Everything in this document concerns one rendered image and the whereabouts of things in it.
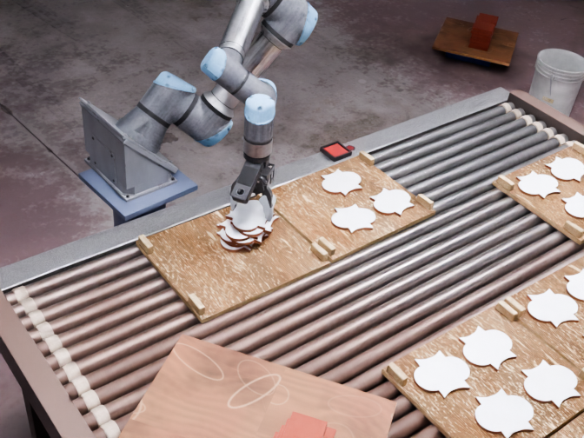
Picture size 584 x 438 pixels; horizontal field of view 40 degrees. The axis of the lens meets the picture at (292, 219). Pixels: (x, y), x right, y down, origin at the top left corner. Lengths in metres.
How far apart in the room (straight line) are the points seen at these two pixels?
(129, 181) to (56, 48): 2.90
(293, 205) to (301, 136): 2.07
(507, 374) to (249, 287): 0.68
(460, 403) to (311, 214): 0.75
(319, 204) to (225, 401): 0.86
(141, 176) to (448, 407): 1.15
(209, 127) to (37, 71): 2.67
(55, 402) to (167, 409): 0.28
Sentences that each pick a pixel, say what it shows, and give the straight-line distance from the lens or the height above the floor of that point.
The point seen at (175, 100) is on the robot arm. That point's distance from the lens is 2.41.
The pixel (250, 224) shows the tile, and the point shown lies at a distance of 2.15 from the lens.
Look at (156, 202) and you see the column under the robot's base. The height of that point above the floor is 0.87.
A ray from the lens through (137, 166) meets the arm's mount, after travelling 2.42.
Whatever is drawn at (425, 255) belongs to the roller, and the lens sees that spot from 2.29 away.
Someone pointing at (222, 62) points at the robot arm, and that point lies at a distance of 2.04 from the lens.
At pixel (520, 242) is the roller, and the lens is 2.44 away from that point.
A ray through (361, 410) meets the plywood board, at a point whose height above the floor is 1.04.
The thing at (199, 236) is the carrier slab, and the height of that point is 0.94.
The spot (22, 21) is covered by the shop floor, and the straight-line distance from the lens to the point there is 5.62.
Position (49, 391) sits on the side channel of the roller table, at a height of 0.95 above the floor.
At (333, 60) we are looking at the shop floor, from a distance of 5.22.
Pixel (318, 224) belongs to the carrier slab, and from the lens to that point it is 2.30.
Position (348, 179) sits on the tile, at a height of 0.95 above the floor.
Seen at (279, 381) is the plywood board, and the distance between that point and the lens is 1.74.
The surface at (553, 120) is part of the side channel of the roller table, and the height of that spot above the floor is 0.94.
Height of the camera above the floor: 2.38
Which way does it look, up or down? 39 degrees down
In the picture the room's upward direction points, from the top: 6 degrees clockwise
